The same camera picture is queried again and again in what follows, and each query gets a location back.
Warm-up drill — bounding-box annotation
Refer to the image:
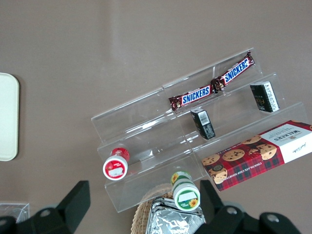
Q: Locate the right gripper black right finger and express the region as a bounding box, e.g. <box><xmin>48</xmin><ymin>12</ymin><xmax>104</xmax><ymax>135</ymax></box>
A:
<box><xmin>199</xmin><ymin>179</ymin><xmax>302</xmax><ymax>234</ymax></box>

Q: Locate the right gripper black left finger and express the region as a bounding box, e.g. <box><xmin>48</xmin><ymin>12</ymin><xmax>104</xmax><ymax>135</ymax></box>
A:
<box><xmin>0</xmin><ymin>180</ymin><xmax>91</xmax><ymax>234</ymax></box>

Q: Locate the light tan wicker basket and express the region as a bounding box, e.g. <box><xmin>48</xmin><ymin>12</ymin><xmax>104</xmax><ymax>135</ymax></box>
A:
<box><xmin>131</xmin><ymin>184</ymin><xmax>176</xmax><ymax>234</ymax></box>

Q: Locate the cream white plastic tray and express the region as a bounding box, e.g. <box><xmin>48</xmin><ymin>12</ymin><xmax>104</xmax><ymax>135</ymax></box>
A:
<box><xmin>0</xmin><ymin>72</ymin><xmax>20</xmax><ymax>162</ymax></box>

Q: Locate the green lid sunflower cup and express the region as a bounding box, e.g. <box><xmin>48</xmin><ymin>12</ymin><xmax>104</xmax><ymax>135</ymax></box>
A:
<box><xmin>170</xmin><ymin>171</ymin><xmax>201</xmax><ymax>211</ymax></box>

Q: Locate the silver foil packet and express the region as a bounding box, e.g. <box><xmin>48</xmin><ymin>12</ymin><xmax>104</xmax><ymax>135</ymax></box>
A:
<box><xmin>145</xmin><ymin>196</ymin><xmax>206</xmax><ymax>234</ymax></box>

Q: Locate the red lid yogurt cup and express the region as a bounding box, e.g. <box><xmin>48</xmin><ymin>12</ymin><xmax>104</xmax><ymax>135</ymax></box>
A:
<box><xmin>102</xmin><ymin>147</ymin><xmax>131</xmax><ymax>181</ymax></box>

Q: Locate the clear plastic box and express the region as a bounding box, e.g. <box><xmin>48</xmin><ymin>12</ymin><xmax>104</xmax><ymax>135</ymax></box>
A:
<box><xmin>0</xmin><ymin>202</ymin><xmax>31</xmax><ymax>224</ymax></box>

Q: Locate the red tartan Walkers cookie box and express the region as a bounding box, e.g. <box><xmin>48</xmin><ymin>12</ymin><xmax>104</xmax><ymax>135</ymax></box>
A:
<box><xmin>201</xmin><ymin>119</ymin><xmax>312</xmax><ymax>192</ymax></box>

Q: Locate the small black box with barcode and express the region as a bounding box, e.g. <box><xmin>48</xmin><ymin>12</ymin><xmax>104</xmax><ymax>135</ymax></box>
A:
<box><xmin>190</xmin><ymin>108</ymin><xmax>216</xmax><ymax>140</ymax></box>

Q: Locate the clear acrylic stepped shelf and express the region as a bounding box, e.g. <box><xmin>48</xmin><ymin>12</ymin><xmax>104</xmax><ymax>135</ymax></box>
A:
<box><xmin>161</xmin><ymin>47</ymin><xmax>307</xmax><ymax>176</ymax></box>
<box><xmin>91</xmin><ymin>85</ymin><xmax>206</xmax><ymax>213</ymax></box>

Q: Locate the brown Snickers chocolate bar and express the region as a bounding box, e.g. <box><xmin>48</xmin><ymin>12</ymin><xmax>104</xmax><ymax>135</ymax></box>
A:
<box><xmin>211</xmin><ymin>50</ymin><xmax>255</xmax><ymax>92</ymax></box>
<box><xmin>168</xmin><ymin>84</ymin><xmax>216</xmax><ymax>112</ymax></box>

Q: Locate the small black box white side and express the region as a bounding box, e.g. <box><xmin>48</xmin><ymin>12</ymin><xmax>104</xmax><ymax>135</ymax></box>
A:
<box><xmin>250</xmin><ymin>80</ymin><xmax>280</xmax><ymax>113</ymax></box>

